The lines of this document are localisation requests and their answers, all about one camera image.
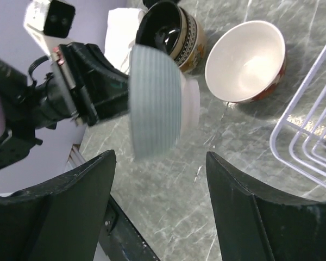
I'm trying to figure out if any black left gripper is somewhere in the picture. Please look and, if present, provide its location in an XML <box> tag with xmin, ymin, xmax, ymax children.
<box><xmin>27</xmin><ymin>42</ymin><xmax>129</xmax><ymax>129</ymax></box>

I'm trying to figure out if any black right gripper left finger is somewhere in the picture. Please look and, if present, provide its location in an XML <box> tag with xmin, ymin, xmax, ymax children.
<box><xmin>0</xmin><ymin>150</ymin><xmax>116</xmax><ymax>260</ymax></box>

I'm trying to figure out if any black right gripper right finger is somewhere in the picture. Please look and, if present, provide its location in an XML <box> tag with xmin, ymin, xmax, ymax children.
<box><xmin>206</xmin><ymin>152</ymin><xmax>326</xmax><ymax>261</ymax></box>

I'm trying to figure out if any light teal white bowl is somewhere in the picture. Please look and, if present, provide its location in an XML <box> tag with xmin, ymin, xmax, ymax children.
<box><xmin>128</xmin><ymin>45</ymin><xmax>200</xmax><ymax>160</ymax></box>

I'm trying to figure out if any plain beige bowl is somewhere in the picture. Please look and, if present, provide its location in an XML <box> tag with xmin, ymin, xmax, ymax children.
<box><xmin>135</xmin><ymin>1</ymin><xmax>187</xmax><ymax>59</ymax></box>

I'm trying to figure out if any cream floral bowl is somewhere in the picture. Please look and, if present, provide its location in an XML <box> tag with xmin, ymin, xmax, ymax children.
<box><xmin>178</xmin><ymin>15</ymin><xmax>207</xmax><ymax>73</ymax></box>

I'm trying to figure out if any red floral bowl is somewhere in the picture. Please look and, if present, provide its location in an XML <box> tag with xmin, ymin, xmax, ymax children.
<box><xmin>205</xmin><ymin>20</ymin><xmax>287</xmax><ymax>103</ymax></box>

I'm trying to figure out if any black patterned bowl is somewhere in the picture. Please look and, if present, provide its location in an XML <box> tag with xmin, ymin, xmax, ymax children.
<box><xmin>170</xmin><ymin>7</ymin><xmax>206</xmax><ymax>72</ymax></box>

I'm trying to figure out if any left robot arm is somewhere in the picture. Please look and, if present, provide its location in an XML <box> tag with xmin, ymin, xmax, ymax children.
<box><xmin>0</xmin><ymin>42</ymin><xmax>129</xmax><ymax>169</ymax></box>

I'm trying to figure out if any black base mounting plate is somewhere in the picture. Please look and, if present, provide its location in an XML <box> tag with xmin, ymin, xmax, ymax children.
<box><xmin>98</xmin><ymin>197</ymin><xmax>160</xmax><ymax>261</ymax></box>

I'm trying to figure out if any white cloth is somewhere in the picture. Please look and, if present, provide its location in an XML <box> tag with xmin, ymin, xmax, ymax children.
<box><xmin>104</xmin><ymin>8</ymin><xmax>146</xmax><ymax>74</ymax></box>

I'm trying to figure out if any aluminium frame rail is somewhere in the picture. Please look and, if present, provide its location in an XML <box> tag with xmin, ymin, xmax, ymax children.
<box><xmin>65</xmin><ymin>145</ymin><xmax>86</xmax><ymax>171</ymax></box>

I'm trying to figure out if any white wire dish rack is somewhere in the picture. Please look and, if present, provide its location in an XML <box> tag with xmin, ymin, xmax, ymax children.
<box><xmin>269</xmin><ymin>44</ymin><xmax>326</xmax><ymax>189</ymax></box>

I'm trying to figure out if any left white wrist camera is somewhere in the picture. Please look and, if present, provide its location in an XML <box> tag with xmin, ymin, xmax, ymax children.
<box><xmin>23</xmin><ymin>0</ymin><xmax>76</xmax><ymax>56</ymax></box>

